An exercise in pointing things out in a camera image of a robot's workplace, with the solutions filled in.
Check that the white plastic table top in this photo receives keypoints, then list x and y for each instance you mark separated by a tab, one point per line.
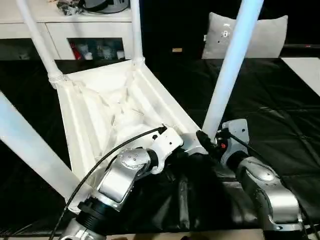
100	105

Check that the black work mat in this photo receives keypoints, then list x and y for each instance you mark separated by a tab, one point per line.
275	100

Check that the white flat board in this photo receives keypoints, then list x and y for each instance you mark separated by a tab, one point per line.
303	72

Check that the tall black cabinet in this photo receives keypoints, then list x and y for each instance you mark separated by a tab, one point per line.
175	27

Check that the small white cup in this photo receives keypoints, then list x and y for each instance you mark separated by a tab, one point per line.
120	54
88	55

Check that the grey cushion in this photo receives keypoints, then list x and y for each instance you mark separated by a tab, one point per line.
270	37

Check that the red box in cabinet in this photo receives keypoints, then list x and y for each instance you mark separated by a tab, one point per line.
75	51

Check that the round grey appliance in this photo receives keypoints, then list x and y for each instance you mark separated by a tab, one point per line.
107	5

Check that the white cabinet with glass doors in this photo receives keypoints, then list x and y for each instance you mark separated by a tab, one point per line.
75	27

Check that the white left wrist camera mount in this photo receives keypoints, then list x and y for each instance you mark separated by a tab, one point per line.
167	142

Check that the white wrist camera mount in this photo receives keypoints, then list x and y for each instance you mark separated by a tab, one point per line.
236	132
167	142

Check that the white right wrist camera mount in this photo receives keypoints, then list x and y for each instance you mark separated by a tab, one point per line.
236	132

